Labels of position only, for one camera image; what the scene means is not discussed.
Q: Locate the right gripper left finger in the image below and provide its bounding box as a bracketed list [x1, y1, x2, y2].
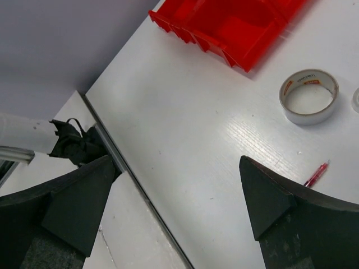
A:
[1, 156, 115, 268]

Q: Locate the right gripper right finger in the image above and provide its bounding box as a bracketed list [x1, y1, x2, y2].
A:
[239, 156, 358, 268]

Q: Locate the red pen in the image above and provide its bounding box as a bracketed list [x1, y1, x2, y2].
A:
[303, 160, 330, 188]

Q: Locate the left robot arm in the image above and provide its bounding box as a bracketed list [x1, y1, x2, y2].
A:
[1, 113, 107, 167]

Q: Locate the large clear tape roll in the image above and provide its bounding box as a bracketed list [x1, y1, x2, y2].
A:
[279, 69, 339, 126]

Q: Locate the small clear tape roll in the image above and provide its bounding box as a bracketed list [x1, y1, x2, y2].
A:
[351, 89, 359, 113]

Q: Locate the red compartment bin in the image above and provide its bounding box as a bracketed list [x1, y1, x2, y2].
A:
[149, 1, 317, 72]

